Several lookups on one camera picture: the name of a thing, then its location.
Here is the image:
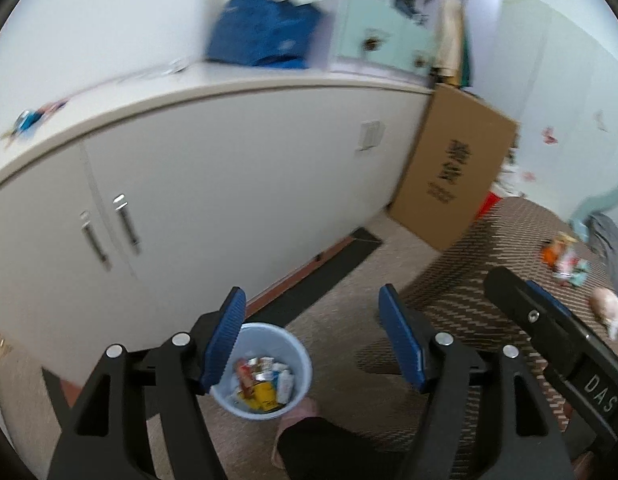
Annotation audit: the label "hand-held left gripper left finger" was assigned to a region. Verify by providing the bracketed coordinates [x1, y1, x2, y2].
[46, 286, 248, 480]

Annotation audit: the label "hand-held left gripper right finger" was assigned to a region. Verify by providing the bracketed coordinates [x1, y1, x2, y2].
[378, 284, 574, 480]

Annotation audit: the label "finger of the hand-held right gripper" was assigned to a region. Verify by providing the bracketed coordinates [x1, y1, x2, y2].
[483, 266, 592, 368]

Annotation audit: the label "red packet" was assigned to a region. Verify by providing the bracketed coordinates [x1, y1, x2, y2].
[236, 359, 255, 401]

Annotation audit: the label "red orange snack wrapper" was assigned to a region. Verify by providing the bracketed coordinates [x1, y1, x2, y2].
[540, 232, 590, 289]

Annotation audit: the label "yellow cardboard box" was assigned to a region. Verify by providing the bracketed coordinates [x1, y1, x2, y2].
[251, 381, 281, 412]

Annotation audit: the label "light blue trash bin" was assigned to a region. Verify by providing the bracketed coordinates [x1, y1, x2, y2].
[209, 322, 314, 421]

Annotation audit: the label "blue white sachet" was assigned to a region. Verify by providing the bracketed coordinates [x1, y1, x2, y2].
[276, 369, 294, 404]

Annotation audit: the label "black floor mat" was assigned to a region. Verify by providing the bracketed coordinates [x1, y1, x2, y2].
[249, 227, 385, 327]

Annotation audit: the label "grey blanket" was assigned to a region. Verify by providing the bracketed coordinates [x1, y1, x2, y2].
[589, 212, 618, 287]

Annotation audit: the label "red object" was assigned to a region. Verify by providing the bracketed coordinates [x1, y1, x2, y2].
[476, 192, 502, 221]

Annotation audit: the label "person's black trouser leg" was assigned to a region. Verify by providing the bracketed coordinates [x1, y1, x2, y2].
[279, 417, 426, 480]

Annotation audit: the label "white plastic bag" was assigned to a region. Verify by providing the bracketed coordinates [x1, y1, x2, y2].
[493, 159, 520, 197]

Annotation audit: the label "large cardboard box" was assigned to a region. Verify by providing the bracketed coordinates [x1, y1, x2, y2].
[387, 82, 520, 253]

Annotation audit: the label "white low cabinet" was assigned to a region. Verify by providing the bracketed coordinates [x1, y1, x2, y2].
[0, 67, 442, 411]

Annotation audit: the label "pale green wardrobe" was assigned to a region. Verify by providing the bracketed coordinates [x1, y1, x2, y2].
[464, 0, 618, 226]

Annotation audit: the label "small colourful items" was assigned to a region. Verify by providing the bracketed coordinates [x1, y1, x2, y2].
[10, 101, 71, 137]

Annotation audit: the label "row of hanging clothes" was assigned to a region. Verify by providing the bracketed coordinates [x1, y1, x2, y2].
[433, 0, 477, 89]

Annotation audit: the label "blue plastic bag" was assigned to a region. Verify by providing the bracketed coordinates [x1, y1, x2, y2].
[204, 0, 326, 69]

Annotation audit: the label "stair shelf cabinet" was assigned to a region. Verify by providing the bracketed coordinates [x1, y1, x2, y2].
[321, 0, 472, 82]

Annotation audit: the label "metal cabinet handle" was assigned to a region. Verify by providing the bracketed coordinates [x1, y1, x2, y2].
[112, 194, 142, 256]
[79, 210, 113, 271]

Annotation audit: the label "white wall socket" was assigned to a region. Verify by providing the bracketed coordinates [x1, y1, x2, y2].
[358, 120, 385, 151]

